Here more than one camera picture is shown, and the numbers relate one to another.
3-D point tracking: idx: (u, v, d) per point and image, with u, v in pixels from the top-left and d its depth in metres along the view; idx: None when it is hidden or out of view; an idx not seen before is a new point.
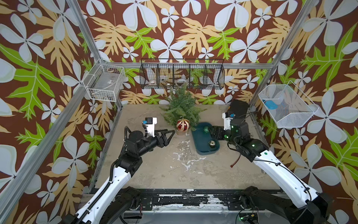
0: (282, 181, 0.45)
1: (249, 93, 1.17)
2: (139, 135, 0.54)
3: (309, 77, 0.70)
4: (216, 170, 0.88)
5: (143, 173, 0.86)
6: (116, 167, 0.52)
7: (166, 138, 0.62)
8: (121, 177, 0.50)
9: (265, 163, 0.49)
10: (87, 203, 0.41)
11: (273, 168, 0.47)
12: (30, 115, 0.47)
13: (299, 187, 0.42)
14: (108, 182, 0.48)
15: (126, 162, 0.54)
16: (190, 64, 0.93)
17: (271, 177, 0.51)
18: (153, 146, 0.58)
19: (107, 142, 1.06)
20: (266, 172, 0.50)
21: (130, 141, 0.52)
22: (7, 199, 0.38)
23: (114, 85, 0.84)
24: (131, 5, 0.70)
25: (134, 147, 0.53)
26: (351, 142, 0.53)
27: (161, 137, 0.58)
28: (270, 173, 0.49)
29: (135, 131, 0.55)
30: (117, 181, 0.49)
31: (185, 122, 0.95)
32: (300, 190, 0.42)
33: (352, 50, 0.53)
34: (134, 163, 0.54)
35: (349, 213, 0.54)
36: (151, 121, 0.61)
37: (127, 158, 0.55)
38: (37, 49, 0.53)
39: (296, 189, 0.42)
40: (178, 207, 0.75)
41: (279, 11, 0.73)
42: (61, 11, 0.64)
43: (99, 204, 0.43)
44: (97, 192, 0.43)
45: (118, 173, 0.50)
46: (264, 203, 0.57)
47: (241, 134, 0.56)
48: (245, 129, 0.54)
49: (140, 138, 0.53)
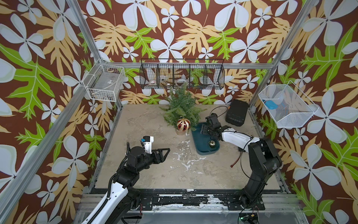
0: (238, 140, 0.60)
1: (249, 93, 1.17)
2: (140, 150, 0.59)
3: (309, 77, 0.70)
4: (216, 170, 0.88)
5: (143, 173, 0.86)
6: (114, 182, 0.54)
7: (163, 158, 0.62)
8: (119, 192, 0.52)
9: (229, 134, 0.65)
10: (86, 220, 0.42)
11: (232, 135, 0.63)
12: (30, 115, 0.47)
13: (247, 137, 0.58)
14: (106, 199, 0.50)
15: (124, 177, 0.56)
16: (190, 64, 0.93)
17: (234, 143, 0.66)
18: (150, 164, 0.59)
19: (107, 142, 1.06)
20: (230, 141, 0.66)
21: (132, 154, 0.57)
22: (7, 199, 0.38)
23: (114, 85, 0.84)
24: (131, 6, 0.71)
25: (134, 161, 0.56)
26: (351, 142, 0.53)
27: (159, 153, 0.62)
28: (232, 140, 0.64)
29: (136, 147, 0.60)
30: (114, 197, 0.51)
31: (185, 122, 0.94)
32: (248, 138, 0.57)
33: (352, 50, 0.53)
34: (132, 178, 0.56)
35: (349, 213, 0.53)
36: (148, 139, 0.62)
37: (125, 173, 0.57)
38: (37, 49, 0.53)
39: (245, 139, 0.57)
40: (178, 207, 0.75)
41: (279, 11, 0.73)
42: (61, 11, 0.64)
43: (96, 220, 0.45)
44: (96, 208, 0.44)
45: (115, 189, 0.53)
46: (253, 189, 0.61)
47: (212, 123, 0.78)
48: (215, 119, 0.76)
49: (141, 153, 0.58)
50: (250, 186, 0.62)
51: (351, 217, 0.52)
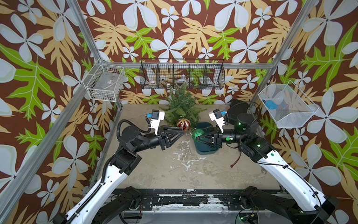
0: (287, 183, 0.43)
1: (249, 93, 1.17)
2: (133, 132, 0.45)
3: (309, 77, 0.70)
4: (216, 170, 0.88)
5: (143, 173, 0.86)
6: (110, 165, 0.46)
7: (169, 143, 0.51)
8: (114, 178, 0.45)
9: (271, 166, 0.46)
10: (78, 204, 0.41)
11: (277, 170, 0.45)
12: (30, 115, 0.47)
13: (308, 192, 0.41)
14: (99, 184, 0.44)
15: (122, 159, 0.49)
16: (190, 64, 0.93)
17: (276, 178, 0.47)
18: (154, 145, 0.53)
19: (107, 142, 1.06)
20: (271, 173, 0.48)
21: (124, 140, 0.44)
22: (7, 199, 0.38)
23: (114, 85, 0.84)
24: (131, 6, 0.71)
25: (128, 145, 0.45)
26: (351, 142, 0.53)
27: (163, 138, 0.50)
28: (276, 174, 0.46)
29: (129, 128, 0.46)
30: (110, 182, 0.45)
31: (185, 122, 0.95)
32: (309, 194, 0.40)
33: (352, 50, 0.53)
34: (131, 162, 0.48)
35: (348, 213, 0.54)
36: (157, 116, 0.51)
37: (123, 155, 0.50)
38: (37, 49, 0.53)
39: (306, 194, 0.41)
40: (178, 207, 0.75)
41: (279, 11, 0.73)
42: (61, 11, 0.64)
43: (88, 207, 0.41)
44: (88, 193, 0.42)
45: (110, 174, 0.46)
46: (264, 202, 0.58)
47: (249, 134, 0.50)
48: (254, 127, 0.47)
49: (134, 137, 0.44)
50: (261, 199, 0.59)
51: (351, 217, 0.52)
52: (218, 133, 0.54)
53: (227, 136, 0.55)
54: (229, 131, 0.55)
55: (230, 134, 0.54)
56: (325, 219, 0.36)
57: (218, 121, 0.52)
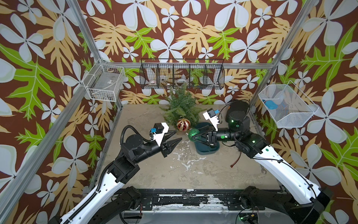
0: (283, 177, 0.44)
1: (249, 93, 1.17)
2: (137, 141, 0.46)
3: (309, 77, 0.70)
4: (216, 170, 0.88)
5: (143, 173, 0.86)
6: (108, 173, 0.47)
7: (171, 150, 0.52)
8: (109, 187, 0.45)
9: (265, 161, 0.47)
10: (72, 210, 0.42)
11: (271, 164, 0.46)
12: (30, 115, 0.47)
13: (303, 185, 0.41)
14: (94, 192, 0.44)
15: (120, 168, 0.48)
16: (190, 64, 0.93)
17: (271, 173, 0.47)
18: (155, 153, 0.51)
19: (107, 142, 1.06)
20: (266, 168, 0.48)
21: (127, 147, 0.44)
22: (7, 198, 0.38)
23: (114, 85, 0.84)
24: (131, 5, 0.70)
25: (130, 154, 0.46)
26: (351, 142, 0.53)
27: (167, 149, 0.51)
28: (271, 169, 0.46)
29: (134, 136, 0.47)
30: (105, 191, 0.44)
31: (185, 122, 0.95)
32: (304, 187, 0.41)
33: (352, 50, 0.53)
34: (128, 171, 0.47)
35: (349, 213, 0.54)
36: (160, 130, 0.55)
37: (122, 164, 0.49)
38: (37, 49, 0.53)
39: (301, 187, 0.41)
40: (178, 207, 0.75)
41: (279, 11, 0.73)
42: (61, 11, 0.64)
43: (82, 213, 0.41)
44: (84, 199, 0.43)
45: (106, 182, 0.46)
46: (263, 201, 0.58)
47: (242, 130, 0.51)
48: (247, 123, 0.48)
49: (137, 146, 0.45)
50: (259, 198, 0.59)
51: (351, 217, 0.52)
52: (212, 131, 0.56)
53: (222, 134, 0.56)
54: (224, 130, 0.56)
55: (224, 132, 0.56)
56: (321, 211, 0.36)
57: (212, 119, 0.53)
